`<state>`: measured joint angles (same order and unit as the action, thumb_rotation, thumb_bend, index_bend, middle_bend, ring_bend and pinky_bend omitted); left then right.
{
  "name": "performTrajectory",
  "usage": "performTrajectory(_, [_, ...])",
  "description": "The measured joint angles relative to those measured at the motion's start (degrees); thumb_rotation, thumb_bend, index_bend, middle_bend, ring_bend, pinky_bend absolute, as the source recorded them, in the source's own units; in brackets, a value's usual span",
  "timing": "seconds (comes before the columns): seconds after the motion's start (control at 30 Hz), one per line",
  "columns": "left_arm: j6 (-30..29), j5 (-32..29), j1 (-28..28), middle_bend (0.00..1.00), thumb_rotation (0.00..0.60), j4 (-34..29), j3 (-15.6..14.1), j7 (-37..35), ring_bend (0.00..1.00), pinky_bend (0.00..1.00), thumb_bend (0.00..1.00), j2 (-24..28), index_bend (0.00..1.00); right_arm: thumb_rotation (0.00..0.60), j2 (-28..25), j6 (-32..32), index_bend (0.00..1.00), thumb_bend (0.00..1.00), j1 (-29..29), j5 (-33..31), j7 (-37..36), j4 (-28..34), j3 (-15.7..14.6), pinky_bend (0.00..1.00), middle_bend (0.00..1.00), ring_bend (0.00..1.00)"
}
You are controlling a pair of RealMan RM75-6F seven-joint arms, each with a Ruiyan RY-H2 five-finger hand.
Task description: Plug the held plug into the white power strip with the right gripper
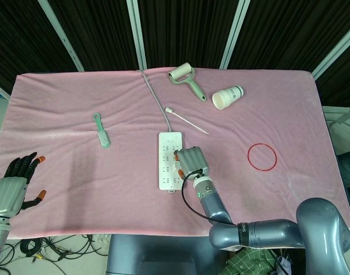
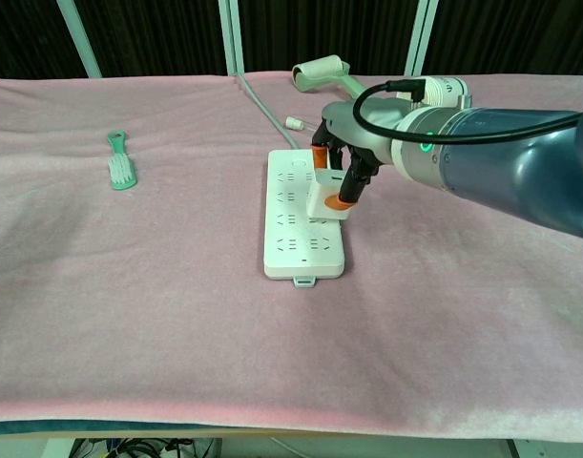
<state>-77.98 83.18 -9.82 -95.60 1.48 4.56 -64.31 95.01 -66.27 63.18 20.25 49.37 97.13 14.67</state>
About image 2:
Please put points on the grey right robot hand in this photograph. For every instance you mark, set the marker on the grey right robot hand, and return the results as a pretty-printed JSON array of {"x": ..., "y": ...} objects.
[{"x": 362, "y": 124}]

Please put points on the white paper cup stack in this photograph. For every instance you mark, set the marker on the white paper cup stack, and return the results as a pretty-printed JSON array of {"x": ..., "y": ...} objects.
[{"x": 443, "y": 88}]

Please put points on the small white capped tube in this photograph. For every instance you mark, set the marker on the small white capped tube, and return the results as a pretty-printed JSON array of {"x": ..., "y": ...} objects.
[{"x": 294, "y": 123}]

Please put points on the white plug adapter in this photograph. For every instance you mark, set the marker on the white plug adapter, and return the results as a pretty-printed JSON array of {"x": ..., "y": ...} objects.
[{"x": 324, "y": 200}]

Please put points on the upright white frame post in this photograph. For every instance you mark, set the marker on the upright white frame post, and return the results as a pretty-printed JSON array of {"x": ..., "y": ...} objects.
[{"x": 231, "y": 33}]

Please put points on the slanted white frame post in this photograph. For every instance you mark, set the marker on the slanted white frame post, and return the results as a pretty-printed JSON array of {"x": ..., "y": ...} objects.
[{"x": 78, "y": 38}]

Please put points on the black curtain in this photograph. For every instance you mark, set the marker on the black curtain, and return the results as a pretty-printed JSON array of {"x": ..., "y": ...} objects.
[{"x": 152, "y": 33}]

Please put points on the pink table cloth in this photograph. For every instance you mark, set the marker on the pink table cloth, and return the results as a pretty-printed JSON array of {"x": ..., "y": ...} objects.
[{"x": 129, "y": 286}]

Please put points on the leaning white frame post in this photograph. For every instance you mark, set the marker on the leaning white frame post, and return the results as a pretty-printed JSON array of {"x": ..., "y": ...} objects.
[{"x": 421, "y": 38}]

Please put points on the green lint roller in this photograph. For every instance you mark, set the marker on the green lint roller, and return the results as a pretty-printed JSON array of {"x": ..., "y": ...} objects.
[{"x": 319, "y": 69}]

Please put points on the white power strip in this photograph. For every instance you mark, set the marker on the white power strip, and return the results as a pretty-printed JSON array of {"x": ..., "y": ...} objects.
[{"x": 291, "y": 248}]

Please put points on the teal right robot arm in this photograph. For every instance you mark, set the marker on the teal right robot arm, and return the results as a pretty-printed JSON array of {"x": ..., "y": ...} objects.
[{"x": 510, "y": 157}]

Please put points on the green cleaning brush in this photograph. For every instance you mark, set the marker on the green cleaning brush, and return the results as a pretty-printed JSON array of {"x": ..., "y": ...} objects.
[{"x": 121, "y": 172}]

